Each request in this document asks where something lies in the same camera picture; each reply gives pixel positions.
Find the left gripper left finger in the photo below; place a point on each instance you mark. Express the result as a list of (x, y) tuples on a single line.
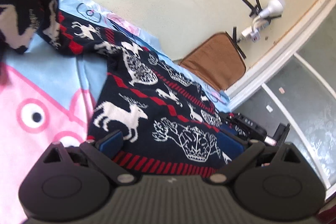
[(99, 153)]

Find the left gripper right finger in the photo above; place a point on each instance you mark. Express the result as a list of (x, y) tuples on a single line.
[(238, 155)]

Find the navy reindeer knit sweater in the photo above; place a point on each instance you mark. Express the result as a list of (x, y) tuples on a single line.
[(169, 126)]

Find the brown seat cushion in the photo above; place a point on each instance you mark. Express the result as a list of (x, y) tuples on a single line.
[(216, 61)]

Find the blue Peppa Pig bedsheet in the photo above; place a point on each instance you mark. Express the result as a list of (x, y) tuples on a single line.
[(47, 96)]

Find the white plug adapter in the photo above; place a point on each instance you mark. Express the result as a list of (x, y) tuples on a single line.
[(255, 36)]

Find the white power strip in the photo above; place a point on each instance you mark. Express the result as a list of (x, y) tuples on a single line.
[(260, 25)]

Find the white LED bulb lamp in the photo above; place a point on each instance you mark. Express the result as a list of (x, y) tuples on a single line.
[(273, 9)]

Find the white door frame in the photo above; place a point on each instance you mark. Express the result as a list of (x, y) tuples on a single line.
[(294, 83)]

